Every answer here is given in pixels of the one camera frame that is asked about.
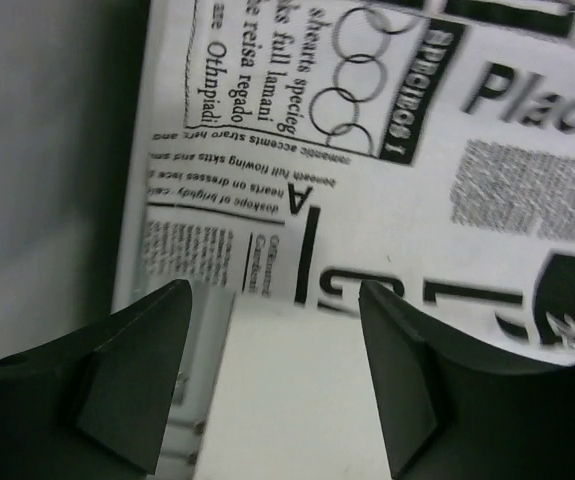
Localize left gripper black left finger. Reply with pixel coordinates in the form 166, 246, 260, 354
0, 280, 193, 479

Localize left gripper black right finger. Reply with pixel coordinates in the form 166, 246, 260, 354
359, 281, 575, 479

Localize newspaper print trousers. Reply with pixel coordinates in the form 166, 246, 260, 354
114, 1, 575, 364

